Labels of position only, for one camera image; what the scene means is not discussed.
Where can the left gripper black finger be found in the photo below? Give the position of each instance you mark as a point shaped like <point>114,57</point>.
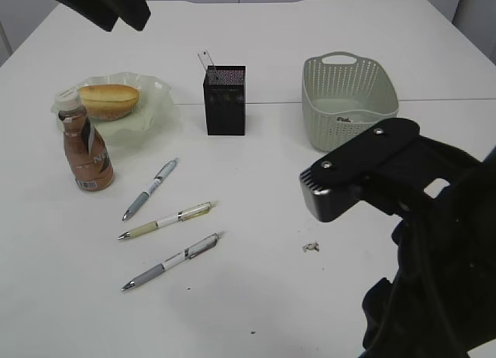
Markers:
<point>95,11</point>
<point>134,13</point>

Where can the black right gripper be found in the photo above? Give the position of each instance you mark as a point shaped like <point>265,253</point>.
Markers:
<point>441,302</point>

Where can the clear plastic ruler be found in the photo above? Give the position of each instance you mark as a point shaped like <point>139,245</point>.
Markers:
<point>208,64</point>

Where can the golden bread roll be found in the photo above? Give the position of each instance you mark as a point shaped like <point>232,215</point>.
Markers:
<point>109,102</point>

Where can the brown Nescafe coffee bottle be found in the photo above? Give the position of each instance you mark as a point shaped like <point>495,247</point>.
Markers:
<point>84,147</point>

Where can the grey grip white pen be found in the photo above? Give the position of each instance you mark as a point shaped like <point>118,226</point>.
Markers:
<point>145,194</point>

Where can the pink white paper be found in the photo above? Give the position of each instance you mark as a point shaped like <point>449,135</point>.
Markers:
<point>357,116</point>

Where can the cream grip white pen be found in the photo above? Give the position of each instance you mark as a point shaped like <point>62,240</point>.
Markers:
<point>180,216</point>

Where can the lilac grip white pen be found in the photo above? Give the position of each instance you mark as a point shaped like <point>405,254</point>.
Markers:
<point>188,253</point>

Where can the frosted green glass plate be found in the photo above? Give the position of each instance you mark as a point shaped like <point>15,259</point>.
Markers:
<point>153,110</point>

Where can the black mesh pen holder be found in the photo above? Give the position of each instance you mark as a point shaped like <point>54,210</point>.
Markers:
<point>225,100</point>

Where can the pale green plastic basket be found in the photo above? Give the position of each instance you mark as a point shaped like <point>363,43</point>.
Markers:
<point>343,95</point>

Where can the tiny grey paper scrap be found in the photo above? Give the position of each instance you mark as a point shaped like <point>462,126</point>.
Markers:
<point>311,247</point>

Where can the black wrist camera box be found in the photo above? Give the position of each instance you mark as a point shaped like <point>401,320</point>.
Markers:
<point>388,166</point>

